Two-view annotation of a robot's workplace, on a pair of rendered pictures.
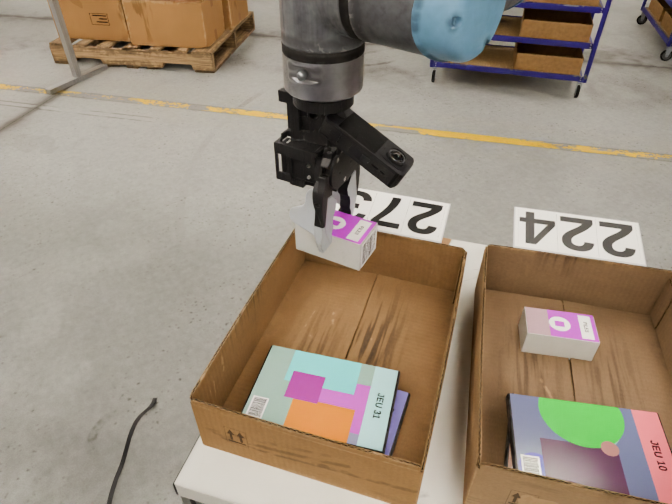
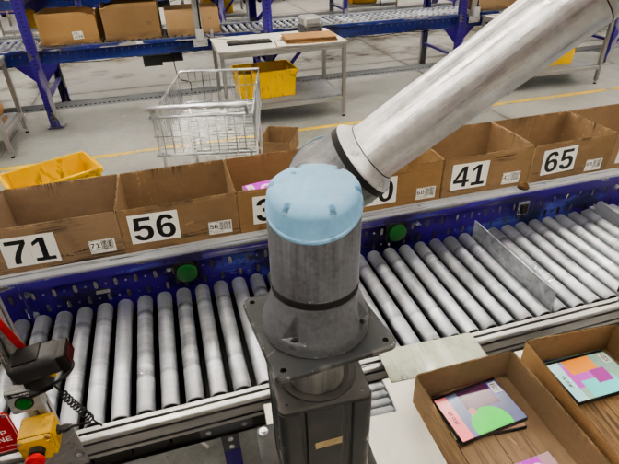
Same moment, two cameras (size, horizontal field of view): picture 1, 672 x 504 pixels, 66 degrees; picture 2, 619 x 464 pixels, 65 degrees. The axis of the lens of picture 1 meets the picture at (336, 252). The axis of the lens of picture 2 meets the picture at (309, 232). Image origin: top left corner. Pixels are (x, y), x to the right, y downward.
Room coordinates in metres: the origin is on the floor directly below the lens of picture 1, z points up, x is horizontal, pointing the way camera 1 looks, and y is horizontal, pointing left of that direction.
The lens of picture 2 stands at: (0.82, -1.04, 1.82)
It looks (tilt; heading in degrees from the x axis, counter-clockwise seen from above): 33 degrees down; 151
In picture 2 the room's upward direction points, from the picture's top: 2 degrees counter-clockwise
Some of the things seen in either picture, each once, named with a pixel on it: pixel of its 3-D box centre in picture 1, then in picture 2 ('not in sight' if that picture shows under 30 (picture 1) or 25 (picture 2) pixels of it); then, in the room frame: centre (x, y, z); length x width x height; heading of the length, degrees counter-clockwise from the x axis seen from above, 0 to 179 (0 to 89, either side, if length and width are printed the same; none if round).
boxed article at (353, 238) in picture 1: (336, 236); not in sight; (0.57, 0.00, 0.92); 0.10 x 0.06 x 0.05; 62
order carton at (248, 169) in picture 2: not in sight; (283, 187); (-0.67, -0.33, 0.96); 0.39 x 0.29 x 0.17; 77
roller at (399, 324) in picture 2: not in sight; (382, 298); (-0.18, -0.22, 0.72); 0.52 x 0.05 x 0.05; 167
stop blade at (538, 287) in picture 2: not in sight; (508, 262); (-0.07, 0.25, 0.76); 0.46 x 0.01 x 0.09; 167
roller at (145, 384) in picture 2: not in sight; (145, 350); (-0.36, -0.98, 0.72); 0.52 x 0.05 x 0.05; 167
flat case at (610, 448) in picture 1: (590, 452); (478, 409); (0.33, -0.31, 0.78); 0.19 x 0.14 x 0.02; 81
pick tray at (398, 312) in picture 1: (347, 336); (616, 400); (0.50, -0.02, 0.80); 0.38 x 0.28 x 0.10; 162
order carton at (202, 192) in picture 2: not in sight; (178, 203); (-0.77, -0.71, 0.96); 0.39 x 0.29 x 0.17; 77
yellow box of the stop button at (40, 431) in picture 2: not in sight; (56, 435); (-0.08, -1.23, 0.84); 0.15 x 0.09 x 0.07; 77
